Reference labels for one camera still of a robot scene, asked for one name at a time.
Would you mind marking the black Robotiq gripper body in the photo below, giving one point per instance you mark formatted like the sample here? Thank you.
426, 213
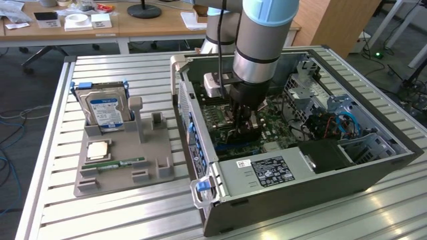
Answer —
249, 95

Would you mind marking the black graphics card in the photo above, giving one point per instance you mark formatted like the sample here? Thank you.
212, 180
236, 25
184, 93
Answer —
244, 140

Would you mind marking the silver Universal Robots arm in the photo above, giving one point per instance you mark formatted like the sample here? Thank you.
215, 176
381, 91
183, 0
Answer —
256, 37

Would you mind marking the CPU socket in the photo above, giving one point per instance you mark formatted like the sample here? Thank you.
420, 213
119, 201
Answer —
225, 113

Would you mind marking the metal socket cover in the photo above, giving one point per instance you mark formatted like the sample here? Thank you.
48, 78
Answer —
263, 103

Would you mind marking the green motherboard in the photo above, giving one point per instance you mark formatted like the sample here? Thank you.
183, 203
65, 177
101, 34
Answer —
276, 130

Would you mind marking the silver chipset heat sink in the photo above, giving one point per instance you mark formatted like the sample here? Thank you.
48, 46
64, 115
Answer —
271, 147

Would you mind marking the blue expansion slot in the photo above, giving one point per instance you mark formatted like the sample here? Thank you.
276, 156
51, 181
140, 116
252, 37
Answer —
220, 146

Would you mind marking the blue card retention latch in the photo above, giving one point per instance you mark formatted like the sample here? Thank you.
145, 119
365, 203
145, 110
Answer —
195, 140
191, 123

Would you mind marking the silver metal disk bay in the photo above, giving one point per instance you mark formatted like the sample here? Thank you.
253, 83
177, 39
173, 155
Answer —
300, 100
367, 150

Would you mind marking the black power connector bundle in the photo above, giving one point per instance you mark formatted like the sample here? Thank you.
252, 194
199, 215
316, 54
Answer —
315, 125

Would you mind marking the silver power supply unit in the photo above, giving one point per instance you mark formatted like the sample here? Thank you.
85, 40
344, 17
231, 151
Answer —
233, 175

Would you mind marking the black plastic fan shroud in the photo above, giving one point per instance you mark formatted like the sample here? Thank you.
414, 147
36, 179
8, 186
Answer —
324, 156

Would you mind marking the open dark grey PC case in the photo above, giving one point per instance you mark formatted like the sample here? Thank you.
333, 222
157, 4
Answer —
300, 200

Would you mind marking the stack of white papers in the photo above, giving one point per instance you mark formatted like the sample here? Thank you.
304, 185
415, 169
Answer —
191, 22

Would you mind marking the light wooden office desk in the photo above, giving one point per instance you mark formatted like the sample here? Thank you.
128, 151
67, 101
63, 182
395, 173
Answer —
49, 33
167, 27

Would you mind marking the wooden cabinet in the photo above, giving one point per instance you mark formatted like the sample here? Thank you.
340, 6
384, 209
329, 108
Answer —
340, 25

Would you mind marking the white control box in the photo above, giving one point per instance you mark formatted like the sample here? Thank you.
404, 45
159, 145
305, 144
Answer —
364, 45

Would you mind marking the hard disk with blue caddy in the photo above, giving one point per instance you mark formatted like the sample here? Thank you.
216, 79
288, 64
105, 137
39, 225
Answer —
103, 110

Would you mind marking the black device with green light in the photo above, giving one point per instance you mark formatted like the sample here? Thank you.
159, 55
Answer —
377, 55

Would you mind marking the silver CPU chip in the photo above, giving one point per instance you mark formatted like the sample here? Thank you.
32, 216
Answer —
96, 151

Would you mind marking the grey plastic parts rack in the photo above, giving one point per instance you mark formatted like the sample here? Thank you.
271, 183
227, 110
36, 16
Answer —
113, 180

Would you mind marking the black round lamp base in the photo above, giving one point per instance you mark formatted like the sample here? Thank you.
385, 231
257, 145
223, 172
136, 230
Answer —
143, 12

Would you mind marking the white labelled box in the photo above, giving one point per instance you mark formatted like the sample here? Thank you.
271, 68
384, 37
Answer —
100, 17

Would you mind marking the flat white box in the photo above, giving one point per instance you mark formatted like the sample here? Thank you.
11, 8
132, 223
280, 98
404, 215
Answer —
87, 28

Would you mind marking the small red item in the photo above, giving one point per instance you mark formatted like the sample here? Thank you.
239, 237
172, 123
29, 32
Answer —
103, 8

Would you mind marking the white tape roll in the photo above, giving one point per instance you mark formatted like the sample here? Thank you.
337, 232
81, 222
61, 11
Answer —
76, 23

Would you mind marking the dark plastic bag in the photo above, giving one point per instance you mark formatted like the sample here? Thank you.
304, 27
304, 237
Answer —
84, 7

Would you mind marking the black chair base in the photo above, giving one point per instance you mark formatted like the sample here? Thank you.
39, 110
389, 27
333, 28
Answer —
40, 53

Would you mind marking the beige tape roll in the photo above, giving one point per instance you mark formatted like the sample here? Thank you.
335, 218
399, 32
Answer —
63, 3

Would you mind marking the white box with black top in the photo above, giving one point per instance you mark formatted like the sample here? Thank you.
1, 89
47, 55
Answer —
47, 16

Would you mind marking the grey cup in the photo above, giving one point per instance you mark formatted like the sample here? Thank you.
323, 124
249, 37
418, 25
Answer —
48, 3

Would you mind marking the white card with red print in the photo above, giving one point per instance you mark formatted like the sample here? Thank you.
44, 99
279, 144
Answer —
16, 25

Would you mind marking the clear plastic bag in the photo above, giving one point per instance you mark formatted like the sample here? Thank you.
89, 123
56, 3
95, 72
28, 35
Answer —
11, 12

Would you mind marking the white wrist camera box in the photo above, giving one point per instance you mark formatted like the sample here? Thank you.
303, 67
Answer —
211, 85

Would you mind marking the white table frame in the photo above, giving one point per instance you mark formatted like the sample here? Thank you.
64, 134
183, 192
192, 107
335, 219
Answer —
387, 15

